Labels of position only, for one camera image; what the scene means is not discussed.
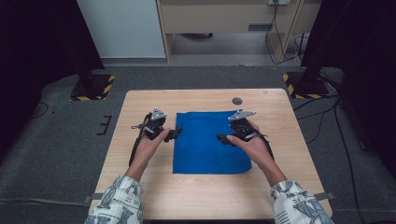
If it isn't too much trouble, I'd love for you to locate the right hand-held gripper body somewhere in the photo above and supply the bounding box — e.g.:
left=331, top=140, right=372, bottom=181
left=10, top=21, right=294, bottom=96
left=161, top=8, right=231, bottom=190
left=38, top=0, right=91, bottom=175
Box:
left=227, top=108, right=260, bottom=143

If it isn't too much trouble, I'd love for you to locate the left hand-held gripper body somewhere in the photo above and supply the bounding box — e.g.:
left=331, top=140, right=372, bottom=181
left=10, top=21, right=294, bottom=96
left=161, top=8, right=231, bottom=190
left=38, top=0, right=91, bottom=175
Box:
left=130, top=107, right=171, bottom=142

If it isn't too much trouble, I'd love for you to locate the blue cloth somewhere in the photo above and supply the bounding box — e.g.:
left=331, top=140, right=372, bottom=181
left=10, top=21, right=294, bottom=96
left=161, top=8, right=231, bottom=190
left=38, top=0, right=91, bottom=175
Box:
left=172, top=110, right=253, bottom=175

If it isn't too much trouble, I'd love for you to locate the person's right hand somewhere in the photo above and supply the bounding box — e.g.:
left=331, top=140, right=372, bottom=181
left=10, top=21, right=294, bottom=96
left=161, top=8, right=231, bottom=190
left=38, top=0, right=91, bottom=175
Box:
left=225, top=119, right=278, bottom=177

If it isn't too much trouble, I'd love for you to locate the person's left hand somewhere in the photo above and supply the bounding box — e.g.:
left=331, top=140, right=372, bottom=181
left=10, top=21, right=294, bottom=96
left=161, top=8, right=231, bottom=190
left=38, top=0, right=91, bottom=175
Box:
left=130, top=128, right=171, bottom=175

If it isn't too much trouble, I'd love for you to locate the striped black stand base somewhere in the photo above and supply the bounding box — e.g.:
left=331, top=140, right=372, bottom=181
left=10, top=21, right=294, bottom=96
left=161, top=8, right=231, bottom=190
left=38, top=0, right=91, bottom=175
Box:
left=282, top=71, right=331, bottom=101
left=69, top=73, right=116, bottom=102

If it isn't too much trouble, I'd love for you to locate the white panel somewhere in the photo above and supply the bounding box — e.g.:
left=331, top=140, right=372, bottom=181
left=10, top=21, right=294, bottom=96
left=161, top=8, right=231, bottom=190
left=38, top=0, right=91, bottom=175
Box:
left=77, top=0, right=166, bottom=59

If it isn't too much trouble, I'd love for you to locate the light wooden desk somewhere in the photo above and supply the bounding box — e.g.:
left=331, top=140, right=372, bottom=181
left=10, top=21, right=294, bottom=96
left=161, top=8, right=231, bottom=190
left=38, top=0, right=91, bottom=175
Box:
left=155, top=0, right=323, bottom=63

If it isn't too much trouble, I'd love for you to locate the black curtain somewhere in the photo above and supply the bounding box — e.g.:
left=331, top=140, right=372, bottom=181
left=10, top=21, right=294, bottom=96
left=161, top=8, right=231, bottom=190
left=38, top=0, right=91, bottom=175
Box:
left=0, top=0, right=106, bottom=157
left=300, top=0, right=396, bottom=171

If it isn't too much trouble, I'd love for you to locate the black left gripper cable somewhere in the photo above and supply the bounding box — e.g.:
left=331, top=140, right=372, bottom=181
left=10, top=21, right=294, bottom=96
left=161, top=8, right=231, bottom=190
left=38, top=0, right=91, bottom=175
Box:
left=128, top=114, right=148, bottom=168

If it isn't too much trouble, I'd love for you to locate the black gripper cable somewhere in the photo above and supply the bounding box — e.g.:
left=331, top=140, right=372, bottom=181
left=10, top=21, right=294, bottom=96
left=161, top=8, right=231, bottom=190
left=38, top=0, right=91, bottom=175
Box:
left=256, top=132, right=276, bottom=161
left=128, top=114, right=148, bottom=168

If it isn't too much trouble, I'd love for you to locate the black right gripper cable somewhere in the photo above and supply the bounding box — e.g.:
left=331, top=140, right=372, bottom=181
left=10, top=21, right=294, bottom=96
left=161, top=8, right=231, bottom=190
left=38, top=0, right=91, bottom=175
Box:
left=256, top=132, right=276, bottom=161

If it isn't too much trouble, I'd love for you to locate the black stand post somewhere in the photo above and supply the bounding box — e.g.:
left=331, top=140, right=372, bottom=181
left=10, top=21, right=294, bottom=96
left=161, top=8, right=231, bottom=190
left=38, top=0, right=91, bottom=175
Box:
left=300, top=0, right=356, bottom=86
left=76, top=46, right=96, bottom=91

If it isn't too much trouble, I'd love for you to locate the black hanging cable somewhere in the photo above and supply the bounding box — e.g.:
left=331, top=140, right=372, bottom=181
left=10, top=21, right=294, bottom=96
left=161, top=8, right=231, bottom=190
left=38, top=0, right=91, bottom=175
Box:
left=264, top=0, right=300, bottom=66

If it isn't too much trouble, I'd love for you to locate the grey table strap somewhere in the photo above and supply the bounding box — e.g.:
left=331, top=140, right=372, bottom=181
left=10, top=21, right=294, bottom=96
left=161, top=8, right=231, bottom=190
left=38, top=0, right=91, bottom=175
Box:
left=83, top=192, right=105, bottom=205
left=314, top=191, right=337, bottom=202

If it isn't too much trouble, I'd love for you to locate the long black floor cable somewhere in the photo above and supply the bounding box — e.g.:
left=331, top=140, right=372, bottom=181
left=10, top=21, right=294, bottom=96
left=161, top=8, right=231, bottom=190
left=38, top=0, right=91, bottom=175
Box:
left=332, top=102, right=366, bottom=224

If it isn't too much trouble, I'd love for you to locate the thin black floor cable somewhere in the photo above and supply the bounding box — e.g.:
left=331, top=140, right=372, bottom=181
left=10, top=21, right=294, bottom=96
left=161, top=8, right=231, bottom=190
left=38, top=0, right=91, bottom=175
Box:
left=31, top=102, right=50, bottom=119

